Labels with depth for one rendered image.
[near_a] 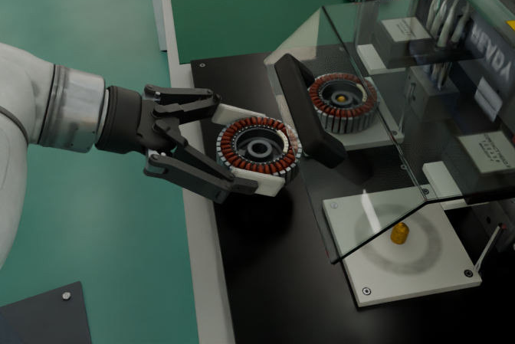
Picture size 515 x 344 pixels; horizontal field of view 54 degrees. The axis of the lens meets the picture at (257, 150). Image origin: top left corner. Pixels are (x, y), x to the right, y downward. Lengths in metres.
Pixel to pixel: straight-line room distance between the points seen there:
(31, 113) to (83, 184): 1.29
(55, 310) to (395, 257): 1.10
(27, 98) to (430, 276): 0.48
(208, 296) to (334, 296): 0.15
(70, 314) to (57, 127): 1.02
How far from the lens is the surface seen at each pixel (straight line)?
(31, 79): 0.56
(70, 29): 2.61
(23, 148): 0.51
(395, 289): 0.63
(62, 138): 0.57
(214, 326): 0.63
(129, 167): 1.84
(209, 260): 0.67
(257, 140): 0.67
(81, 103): 0.56
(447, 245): 0.68
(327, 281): 0.63
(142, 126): 0.60
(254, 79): 0.89
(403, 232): 0.65
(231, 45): 1.01
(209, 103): 0.68
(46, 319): 1.55
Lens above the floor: 1.31
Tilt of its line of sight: 46 degrees down
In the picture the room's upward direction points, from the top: straight up
